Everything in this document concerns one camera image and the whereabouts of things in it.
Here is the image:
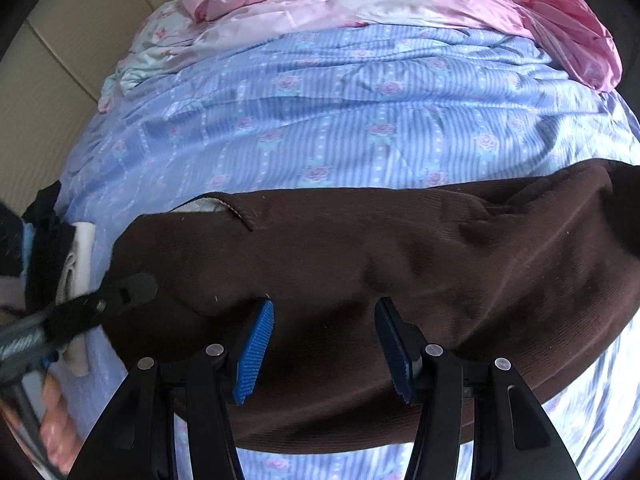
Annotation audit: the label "dark cloth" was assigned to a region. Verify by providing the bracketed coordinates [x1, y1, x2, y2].
[0, 182, 77, 311]

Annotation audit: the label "dark brown pants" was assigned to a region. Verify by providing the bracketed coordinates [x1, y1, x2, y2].
[97, 157, 640, 456]

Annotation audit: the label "white cloth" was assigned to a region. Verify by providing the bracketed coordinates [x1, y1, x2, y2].
[56, 222, 97, 377]

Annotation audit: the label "person's left hand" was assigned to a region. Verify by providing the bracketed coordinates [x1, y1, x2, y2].
[39, 379, 82, 477]

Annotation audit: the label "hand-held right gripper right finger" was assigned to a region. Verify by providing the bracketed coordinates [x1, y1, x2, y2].
[374, 297, 568, 480]

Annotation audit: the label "pale floral cloth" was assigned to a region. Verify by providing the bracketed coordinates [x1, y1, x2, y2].
[99, 0, 213, 112]

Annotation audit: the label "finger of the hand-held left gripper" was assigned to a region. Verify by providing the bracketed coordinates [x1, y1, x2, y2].
[45, 272, 160, 347]

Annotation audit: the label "blue floral striped bedsheet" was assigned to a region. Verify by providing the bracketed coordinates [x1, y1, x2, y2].
[52, 25, 640, 480]

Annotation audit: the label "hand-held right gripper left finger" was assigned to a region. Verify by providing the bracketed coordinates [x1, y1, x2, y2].
[82, 299, 276, 480]

